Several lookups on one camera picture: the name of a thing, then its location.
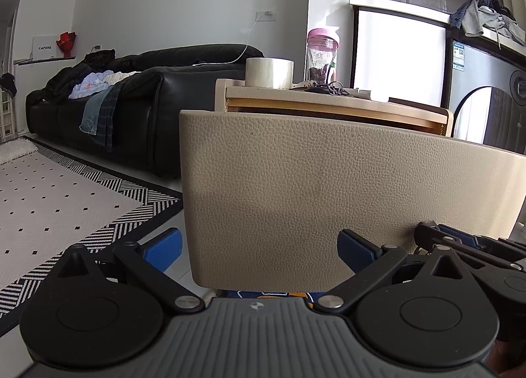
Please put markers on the bunch of keys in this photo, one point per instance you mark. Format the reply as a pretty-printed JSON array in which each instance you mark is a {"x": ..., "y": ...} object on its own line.
[{"x": 332, "y": 88}]

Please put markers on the pile of grey clothes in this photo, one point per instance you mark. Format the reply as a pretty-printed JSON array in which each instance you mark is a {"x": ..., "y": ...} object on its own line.
[{"x": 474, "y": 16}]

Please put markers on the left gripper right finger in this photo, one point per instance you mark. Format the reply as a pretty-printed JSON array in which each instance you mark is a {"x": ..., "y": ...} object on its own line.
[{"x": 421, "y": 312}]

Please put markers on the wall power socket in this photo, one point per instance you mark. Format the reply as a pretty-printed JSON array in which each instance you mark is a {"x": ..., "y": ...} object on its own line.
[{"x": 265, "y": 16}]

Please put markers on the beige bedside cabinet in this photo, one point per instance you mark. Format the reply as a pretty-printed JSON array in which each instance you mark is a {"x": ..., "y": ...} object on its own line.
[{"x": 235, "y": 97}]

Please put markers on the black white patterned rug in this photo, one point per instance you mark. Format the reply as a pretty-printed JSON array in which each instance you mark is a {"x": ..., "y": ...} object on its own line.
[{"x": 50, "y": 201}]

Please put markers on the red flower bouquet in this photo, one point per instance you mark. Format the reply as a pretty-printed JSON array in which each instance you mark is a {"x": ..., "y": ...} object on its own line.
[{"x": 66, "y": 42}]

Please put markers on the clothes on sofa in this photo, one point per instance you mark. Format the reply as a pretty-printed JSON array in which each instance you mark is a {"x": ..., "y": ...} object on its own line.
[{"x": 101, "y": 90}]

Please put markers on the pink lid plastic jar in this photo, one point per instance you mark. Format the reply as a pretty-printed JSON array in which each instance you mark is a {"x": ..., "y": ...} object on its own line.
[{"x": 321, "y": 55}]

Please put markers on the white sign box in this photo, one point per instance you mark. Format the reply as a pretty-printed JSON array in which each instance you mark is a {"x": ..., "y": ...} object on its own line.
[{"x": 44, "y": 48}]

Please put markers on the clear tape roll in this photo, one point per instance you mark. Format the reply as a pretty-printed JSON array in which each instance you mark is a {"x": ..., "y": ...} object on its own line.
[{"x": 272, "y": 73}]

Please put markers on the blue cartoon floor mat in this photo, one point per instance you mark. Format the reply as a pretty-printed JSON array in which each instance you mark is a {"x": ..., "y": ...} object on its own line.
[{"x": 309, "y": 296}]

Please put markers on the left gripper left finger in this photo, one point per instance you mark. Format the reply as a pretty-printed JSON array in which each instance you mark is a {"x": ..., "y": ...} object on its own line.
[{"x": 91, "y": 314}]

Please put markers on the black leather sofa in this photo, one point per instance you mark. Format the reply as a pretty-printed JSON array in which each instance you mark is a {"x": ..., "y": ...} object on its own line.
[{"x": 144, "y": 129}]

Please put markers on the beige leather drawer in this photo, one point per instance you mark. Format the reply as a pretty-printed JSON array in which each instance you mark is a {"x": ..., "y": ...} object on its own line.
[{"x": 265, "y": 196}]

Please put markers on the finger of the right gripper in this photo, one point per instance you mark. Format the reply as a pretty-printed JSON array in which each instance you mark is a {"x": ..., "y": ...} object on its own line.
[{"x": 497, "y": 252}]

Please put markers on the white cabinet door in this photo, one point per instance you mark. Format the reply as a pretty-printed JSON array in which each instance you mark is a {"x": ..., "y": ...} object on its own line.
[{"x": 399, "y": 57}]

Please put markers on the grey washing machine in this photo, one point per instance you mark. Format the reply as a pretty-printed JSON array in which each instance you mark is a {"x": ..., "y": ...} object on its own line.
[{"x": 487, "y": 99}]

